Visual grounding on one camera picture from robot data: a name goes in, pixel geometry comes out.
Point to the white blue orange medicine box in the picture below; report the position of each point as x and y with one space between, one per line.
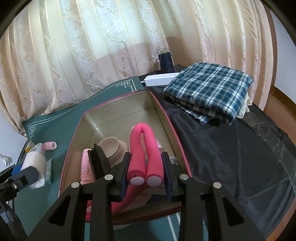
174 160

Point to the beige patterned curtain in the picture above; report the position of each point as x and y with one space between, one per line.
55 54

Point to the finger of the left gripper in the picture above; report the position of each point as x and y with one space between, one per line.
12 184

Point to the dark blue thread spool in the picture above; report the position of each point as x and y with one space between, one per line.
166 63

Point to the silver blue tube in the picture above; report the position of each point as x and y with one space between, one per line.
48 175

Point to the black table cover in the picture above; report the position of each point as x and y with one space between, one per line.
252 158

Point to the blue plaid folded cloth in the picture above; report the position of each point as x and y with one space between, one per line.
210 91

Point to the green table mat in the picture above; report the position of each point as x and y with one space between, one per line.
32 204

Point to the white blue printed packet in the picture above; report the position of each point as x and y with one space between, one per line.
161 149

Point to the yellow small box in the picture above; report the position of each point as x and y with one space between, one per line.
29 146

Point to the small pink hair roller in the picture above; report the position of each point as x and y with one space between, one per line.
50 145

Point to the white power strip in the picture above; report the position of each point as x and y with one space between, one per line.
160 79

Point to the pink foam bendy roller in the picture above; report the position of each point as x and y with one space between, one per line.
145 170

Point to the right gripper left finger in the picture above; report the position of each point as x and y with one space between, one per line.
65 220

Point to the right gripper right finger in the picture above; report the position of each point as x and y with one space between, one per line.
226 219

